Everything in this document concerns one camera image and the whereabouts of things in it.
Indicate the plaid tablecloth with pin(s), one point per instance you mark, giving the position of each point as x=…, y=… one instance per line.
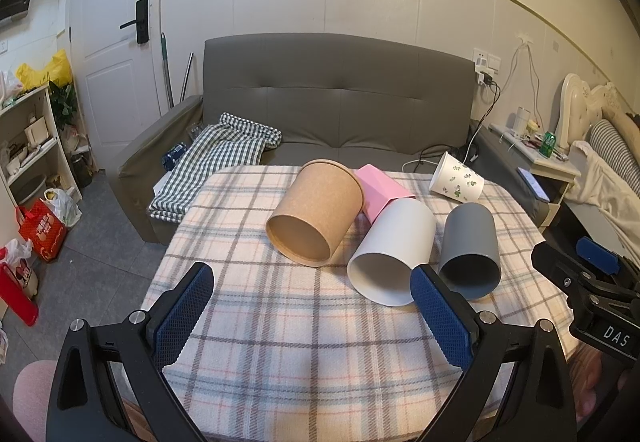
x=280, y=322

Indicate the green plant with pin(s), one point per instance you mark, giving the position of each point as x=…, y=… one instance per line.
x=64, y=105

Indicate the grey cup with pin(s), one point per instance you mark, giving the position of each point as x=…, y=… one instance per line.
x=472, y=247

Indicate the brown kraft paper cup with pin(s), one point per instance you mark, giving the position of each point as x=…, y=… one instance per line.
x=320, y=212

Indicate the red paper bag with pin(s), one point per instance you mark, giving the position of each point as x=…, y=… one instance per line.
x=42, y=229

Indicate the metal pole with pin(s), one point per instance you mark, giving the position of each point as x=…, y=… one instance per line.
x=186, y=77

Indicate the person's right hand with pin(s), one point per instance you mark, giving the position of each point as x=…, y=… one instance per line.
x=595, y=384

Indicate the white shelf unit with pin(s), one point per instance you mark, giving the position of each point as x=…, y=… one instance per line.
x=42, y=147

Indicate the white bed blanket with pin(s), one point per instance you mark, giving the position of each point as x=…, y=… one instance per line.
x=600, y=192

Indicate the blue packet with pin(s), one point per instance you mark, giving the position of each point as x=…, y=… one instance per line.
x=175, y=157

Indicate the white nightstand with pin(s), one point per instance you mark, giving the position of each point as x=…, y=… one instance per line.
x=550, y=167

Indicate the white wall socket panel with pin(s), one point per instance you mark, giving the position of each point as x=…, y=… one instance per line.
x=487, y=61

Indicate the grey basin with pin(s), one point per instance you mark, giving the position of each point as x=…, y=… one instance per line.
x=29, y=188

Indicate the pink stool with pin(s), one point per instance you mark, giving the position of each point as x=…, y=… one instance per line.
x=32, y=397

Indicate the green can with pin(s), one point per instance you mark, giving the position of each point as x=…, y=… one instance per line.
x=548, y=145

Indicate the white plastic bag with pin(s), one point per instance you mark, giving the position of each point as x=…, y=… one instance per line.
x=65, y=207

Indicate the black phone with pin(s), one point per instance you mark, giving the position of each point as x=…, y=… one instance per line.
x=532, y=184

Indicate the green checked cloth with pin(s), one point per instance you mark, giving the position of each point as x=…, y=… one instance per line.
x=205, y=162

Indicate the white plug charger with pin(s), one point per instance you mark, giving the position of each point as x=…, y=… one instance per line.
x=485, y=78

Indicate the red cartoon-print box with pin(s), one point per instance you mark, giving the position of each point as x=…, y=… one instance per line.
x=17, y=287

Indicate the plain white cup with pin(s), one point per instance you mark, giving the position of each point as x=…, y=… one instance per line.
x=395, y=252

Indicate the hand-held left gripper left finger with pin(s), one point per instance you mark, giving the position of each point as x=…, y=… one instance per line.
x=182, y=317

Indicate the yellow plastic bag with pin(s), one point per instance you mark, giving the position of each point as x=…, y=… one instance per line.
x=50, y=70

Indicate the cream bed headboard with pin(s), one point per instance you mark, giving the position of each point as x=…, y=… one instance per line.
x=580, y=102

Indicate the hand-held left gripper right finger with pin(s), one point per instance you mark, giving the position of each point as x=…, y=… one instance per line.
x=442, y=322

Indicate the pink cup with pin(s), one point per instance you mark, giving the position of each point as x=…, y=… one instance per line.
x=382, y=189

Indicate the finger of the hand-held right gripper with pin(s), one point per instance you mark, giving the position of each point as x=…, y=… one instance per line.
x=597, y=256
x=555, y=259

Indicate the white leaf-print cup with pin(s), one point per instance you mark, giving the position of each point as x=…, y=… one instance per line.
x=457, y=179

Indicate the striped pillow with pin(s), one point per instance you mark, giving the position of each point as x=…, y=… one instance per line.
x=615, y=152

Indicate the white door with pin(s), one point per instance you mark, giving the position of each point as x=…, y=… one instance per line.
x=112, y=87

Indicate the grey sofa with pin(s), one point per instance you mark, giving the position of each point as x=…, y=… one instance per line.
x=340, y=97

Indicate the white tumbler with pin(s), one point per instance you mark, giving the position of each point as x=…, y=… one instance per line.
x=523, y=120

